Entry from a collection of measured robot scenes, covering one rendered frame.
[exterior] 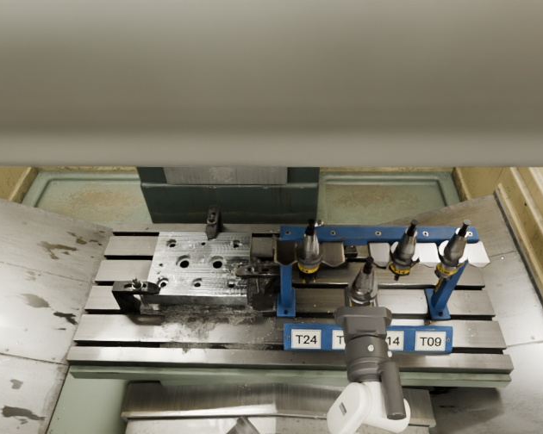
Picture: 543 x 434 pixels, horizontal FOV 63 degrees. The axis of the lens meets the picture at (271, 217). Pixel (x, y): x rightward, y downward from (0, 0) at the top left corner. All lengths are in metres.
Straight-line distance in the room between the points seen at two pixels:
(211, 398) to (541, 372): 0.93
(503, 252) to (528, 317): 0.24
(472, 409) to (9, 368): 1.41
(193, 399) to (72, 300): 0.65
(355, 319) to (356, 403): 0.18
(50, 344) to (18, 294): 0.22
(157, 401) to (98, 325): 0.28
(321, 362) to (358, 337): 0.34
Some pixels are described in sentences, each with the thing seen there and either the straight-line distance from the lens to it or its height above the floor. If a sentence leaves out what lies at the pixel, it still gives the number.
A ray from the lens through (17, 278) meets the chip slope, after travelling 1.84.
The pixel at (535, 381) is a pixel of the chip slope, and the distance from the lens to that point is 1.49.
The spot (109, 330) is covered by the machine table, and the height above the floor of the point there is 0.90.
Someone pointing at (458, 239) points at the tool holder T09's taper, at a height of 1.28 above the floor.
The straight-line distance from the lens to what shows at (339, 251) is 1.04.
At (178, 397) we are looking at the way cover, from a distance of 1.41.
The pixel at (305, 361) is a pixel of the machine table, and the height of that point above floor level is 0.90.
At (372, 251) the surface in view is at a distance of 1.06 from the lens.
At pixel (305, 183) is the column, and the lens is 1.68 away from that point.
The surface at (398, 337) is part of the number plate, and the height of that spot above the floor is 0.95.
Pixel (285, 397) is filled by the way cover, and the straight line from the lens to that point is 1.34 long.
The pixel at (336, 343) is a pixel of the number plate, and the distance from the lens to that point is 1.24.
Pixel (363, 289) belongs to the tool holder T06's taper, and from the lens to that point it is 0.95.
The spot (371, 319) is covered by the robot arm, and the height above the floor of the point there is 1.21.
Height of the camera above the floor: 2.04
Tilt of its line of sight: 48 degrees down
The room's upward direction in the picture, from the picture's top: 2 degrees counter-clockwise
